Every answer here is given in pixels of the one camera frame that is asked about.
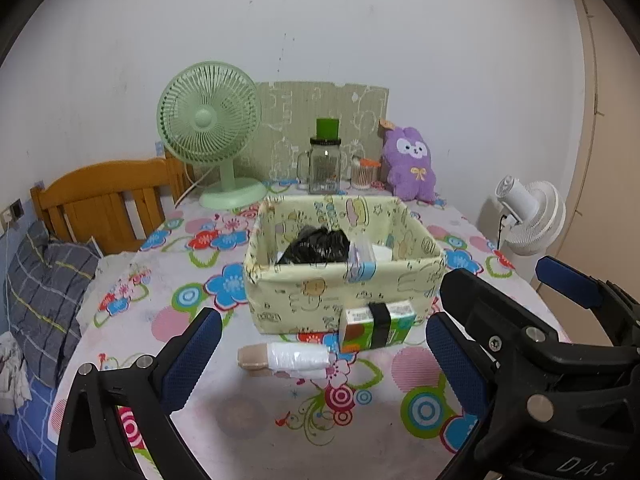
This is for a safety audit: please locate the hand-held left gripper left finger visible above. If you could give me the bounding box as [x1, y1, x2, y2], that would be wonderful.
[56, 308, 223, 480]

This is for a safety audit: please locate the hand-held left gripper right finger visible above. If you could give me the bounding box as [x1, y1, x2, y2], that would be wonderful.
[426, 312, 561, 480]

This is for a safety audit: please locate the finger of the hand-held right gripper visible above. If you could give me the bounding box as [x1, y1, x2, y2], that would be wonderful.
[440, 268, 573, 366]
[536, 256, 640, 346]

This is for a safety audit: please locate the beige roll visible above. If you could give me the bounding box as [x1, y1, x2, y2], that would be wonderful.
[237, 342, 332, 378]

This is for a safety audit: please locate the yellow printed fabric storage box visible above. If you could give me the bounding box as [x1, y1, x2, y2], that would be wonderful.
[243, 195, 446, 336]

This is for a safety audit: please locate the clear plastic packet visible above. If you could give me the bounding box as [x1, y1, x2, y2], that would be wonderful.
[347, 237, 396, 263]

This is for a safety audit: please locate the black plastic bag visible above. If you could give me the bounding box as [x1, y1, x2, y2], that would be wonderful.
[277, 226, 351, 265]

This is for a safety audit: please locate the white standing fan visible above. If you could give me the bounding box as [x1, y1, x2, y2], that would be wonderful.
[477, 176, 567, 261]

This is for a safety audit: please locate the floral tablecloth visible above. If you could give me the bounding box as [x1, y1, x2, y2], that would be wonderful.
[47, 180, 571, 480]

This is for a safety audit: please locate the green drink carton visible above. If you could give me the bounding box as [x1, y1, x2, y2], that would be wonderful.
[339, 300, 417, 353]

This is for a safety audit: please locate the beige door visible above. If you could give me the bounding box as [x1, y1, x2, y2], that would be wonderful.
[530, 0, 640, 311]

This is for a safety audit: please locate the purple plush bunny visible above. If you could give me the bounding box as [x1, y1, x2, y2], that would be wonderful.
[378, 119, 438, 203]

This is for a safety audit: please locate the grey plaid pillow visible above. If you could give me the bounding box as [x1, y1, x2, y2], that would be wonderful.
[5, 220, 101, 386]

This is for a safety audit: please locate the wooden bed headboard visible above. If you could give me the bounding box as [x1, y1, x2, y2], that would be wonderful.
[30, 156, 196, 256]

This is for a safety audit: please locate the blue bedsheet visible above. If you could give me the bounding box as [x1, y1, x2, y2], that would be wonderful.
[0, 380, 58, 480]

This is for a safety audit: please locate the white crumpled cloth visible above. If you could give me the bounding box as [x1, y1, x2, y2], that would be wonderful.
[0, 332, 31, 413]

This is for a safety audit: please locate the cotton swab container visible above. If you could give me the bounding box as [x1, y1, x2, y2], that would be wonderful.
[350, 158, 382, 190]

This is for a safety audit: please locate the glass jar mug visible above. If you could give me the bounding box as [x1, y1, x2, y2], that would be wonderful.
[296, 136, 343, 195]

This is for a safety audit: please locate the green desk fan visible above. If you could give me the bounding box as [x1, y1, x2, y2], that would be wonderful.
[156, 61, 268, 209]

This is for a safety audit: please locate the white fan cable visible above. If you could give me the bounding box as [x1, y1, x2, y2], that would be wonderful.
[172, 162, 211, 208]

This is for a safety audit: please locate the wall socket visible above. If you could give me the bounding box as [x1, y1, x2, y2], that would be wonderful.
[0, 199, 25, 226]

